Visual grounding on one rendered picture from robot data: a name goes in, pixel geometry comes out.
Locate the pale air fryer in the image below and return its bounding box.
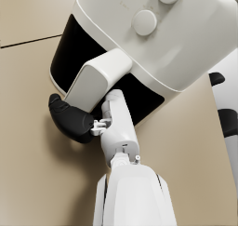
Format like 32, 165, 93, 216
49, 0, 238, 127

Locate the air fryer drawer with handle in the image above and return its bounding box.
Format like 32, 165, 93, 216
49, 13, 165, 127

